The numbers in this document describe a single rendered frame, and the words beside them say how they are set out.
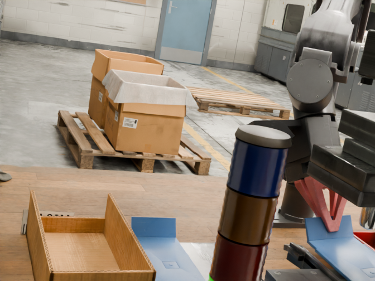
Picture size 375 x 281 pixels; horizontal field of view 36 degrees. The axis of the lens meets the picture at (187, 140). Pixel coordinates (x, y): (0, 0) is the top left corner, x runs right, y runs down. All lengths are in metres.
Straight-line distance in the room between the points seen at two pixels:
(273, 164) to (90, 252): 0.50
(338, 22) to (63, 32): 10.65
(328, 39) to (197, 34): 11.08
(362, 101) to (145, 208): 7.74
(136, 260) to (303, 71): 0.31
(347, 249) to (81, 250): 0.37
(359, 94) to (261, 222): 8.40
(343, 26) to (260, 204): 0.50
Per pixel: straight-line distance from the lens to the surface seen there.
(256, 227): 0.40
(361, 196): 0.60
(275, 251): 0.98
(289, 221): 1.10
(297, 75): 0.73
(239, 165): 0.39
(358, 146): 0.64
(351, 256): 0.76
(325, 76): 0.73
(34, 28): 11.39
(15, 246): 0.86
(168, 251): 0.84
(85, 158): 4.12
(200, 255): 0.86
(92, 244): 0.88
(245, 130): 0.39
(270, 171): 0.39
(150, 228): 0.88
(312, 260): 0.75
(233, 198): 0.40
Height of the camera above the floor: 1.27
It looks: 14 degrees down
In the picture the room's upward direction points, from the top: 10 degrees clockwise
